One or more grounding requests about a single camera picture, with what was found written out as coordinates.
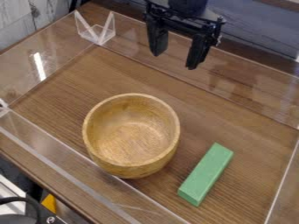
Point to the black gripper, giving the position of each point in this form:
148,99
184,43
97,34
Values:
188,17

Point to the green rectangular block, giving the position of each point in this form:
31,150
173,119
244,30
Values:
205,174

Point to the brown wooden bowl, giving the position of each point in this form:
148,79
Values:
131,133

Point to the clear acrylic corner bracket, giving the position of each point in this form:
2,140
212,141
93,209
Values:
98,34

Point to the clear acrylic front wall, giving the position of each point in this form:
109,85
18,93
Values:
42,139

